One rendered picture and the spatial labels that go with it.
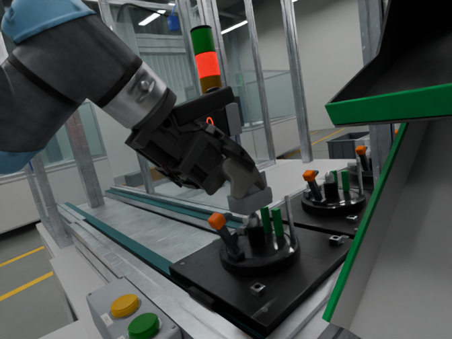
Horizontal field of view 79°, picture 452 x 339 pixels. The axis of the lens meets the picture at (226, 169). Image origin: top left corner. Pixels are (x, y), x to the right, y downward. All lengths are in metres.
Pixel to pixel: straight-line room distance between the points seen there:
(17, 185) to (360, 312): 5.25
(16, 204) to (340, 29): 10.52
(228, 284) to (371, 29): 0.38
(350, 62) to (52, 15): 11.08
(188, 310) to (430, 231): 0.32
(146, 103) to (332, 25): 11.35
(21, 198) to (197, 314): 5.07
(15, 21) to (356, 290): 0.40
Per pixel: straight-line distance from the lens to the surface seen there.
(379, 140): 0.37
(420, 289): 0.32
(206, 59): 0.66
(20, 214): 5.42
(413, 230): 0.33
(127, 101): 0.33
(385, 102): 0.23
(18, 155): 0.35
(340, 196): 0.68
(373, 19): 0.36
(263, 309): 0.39
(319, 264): 0.47
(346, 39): 11.38
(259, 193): 0.45
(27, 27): 0.33
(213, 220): 0.42
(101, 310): 0.52
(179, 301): 0.46
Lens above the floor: 1.22
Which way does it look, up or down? 11 degrees down
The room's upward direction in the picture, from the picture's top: 11 degrees counter-clockwise
